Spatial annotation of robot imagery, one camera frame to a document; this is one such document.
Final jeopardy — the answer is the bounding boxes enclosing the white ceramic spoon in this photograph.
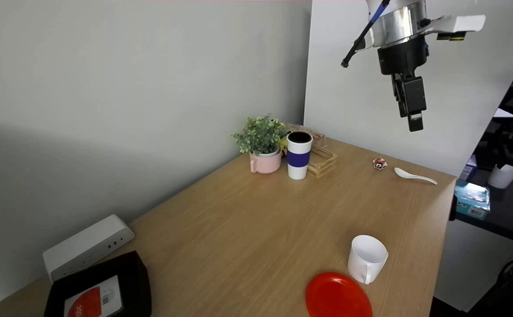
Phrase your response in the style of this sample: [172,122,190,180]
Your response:
[391,166,439,187]

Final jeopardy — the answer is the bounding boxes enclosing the red plate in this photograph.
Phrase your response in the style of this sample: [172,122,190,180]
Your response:
[303,272,373,317]

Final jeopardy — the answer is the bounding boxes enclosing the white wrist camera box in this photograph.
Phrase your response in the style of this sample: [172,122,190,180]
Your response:
[424,13,488,43]

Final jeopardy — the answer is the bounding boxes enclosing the white mug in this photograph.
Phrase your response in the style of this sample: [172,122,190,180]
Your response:
[345,235,389,288]

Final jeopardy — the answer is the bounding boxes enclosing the black tray with red card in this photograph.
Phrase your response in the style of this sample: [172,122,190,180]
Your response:
[42,251,153,317]

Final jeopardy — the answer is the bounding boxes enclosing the white rectangular box device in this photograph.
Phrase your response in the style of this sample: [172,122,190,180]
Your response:
[40,214,135,284]

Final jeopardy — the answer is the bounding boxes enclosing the white cup with blue sleeve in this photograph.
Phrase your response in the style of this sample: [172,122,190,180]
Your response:
[283,131,315,182]

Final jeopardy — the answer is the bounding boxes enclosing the green plant in pink pot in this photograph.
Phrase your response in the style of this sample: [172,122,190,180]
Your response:
[230,115,290,177]

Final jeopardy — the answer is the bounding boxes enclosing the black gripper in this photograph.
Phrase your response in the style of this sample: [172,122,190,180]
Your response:
[375,36,431,135]

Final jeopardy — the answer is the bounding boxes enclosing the black side desk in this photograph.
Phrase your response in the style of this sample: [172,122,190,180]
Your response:
[449,168,513,247]

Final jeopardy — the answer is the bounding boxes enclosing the white paper cup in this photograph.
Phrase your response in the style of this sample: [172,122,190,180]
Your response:
[486,163,513,193]

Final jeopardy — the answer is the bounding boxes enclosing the wooden coaster stack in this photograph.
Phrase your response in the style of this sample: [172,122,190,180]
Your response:
[306,133,338,179]

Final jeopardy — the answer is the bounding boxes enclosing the blue tissue pack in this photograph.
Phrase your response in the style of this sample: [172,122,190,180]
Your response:
[453,182,493,223]

